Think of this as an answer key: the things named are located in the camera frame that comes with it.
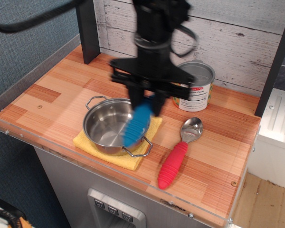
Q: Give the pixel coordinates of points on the blue handled metal fork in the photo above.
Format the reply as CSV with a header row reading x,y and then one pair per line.
x,y
139,122

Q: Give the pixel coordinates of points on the grey toy fridge cabinet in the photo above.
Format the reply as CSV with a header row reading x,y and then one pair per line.
x,y
71,183

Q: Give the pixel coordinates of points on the silver metal pot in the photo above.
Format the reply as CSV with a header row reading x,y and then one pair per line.
x,y
104,125

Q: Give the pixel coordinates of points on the orange object bottom left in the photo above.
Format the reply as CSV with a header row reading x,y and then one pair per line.
x,y
24,223

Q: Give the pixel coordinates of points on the silver dispenser button panel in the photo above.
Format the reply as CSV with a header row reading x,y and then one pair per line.
x,y
111,213

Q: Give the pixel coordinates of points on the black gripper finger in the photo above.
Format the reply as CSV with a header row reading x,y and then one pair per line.
x,y
136,95
158,101

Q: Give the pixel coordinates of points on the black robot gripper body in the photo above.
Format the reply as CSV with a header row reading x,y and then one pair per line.
x,y
152,70

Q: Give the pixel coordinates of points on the toy food can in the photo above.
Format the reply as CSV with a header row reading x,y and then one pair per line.
x,y
200,93

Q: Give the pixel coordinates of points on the dark vertical post right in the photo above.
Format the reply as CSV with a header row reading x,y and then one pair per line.
x,y
272,76

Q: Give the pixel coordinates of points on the dark vertical post left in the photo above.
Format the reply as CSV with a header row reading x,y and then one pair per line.
x,y
88,30

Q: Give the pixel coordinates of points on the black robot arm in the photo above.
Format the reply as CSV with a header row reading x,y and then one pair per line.
x,y
156,21

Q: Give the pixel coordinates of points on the dark vertical post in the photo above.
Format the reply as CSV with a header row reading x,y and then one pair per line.
x,y
88,30
272,76

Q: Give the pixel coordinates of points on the white toy cabinet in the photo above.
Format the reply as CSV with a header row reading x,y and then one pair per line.
x,y
267,159

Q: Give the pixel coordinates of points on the red handled metal spoon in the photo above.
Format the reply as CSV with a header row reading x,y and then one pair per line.
x,y
190,131

